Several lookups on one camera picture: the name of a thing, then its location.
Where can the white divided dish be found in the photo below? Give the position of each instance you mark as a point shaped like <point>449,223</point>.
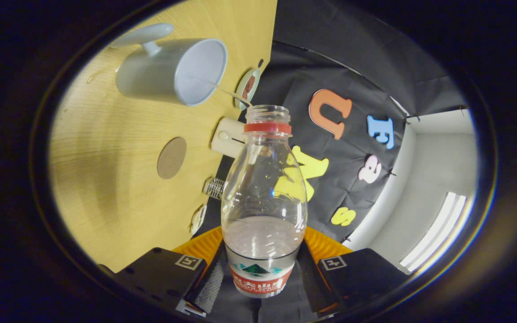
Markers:
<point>198,220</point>

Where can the round brown coaster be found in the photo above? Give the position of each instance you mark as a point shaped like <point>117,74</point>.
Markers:
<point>172,158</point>

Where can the reddish brown bread slice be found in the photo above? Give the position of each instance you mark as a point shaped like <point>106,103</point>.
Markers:
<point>248,87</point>

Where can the clear plastic juice bottle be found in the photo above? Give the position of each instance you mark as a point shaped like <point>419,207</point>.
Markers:
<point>263,242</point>

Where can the wooden table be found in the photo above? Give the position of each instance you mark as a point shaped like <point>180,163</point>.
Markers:
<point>115,188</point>

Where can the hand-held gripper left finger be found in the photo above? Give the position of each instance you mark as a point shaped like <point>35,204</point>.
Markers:
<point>159,273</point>

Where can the long ceiling light panel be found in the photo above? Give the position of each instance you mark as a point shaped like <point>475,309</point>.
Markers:
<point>438,233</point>

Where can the white toaster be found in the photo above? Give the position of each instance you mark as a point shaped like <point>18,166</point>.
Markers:
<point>225,139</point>

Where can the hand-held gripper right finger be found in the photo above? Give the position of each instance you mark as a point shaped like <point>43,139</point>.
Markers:
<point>361,273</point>

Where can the pale green plate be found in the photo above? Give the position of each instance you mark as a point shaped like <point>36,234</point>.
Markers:
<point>240,96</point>

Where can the white cup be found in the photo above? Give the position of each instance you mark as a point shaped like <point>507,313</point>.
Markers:
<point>151,76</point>

